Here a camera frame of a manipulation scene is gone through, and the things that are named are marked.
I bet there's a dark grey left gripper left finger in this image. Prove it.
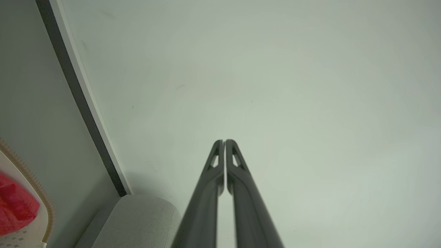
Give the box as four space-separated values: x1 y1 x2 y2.
171 139 225 248

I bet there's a white perforated laundry basket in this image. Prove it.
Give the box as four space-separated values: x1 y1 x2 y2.
0 138 55 248

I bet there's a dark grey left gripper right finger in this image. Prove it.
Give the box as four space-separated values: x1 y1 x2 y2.
226 139 285 248

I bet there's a black and white baseboard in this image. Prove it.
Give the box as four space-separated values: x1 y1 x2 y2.
35 0 133 197

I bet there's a red and white garment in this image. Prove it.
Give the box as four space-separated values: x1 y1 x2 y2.
0 172 41 236

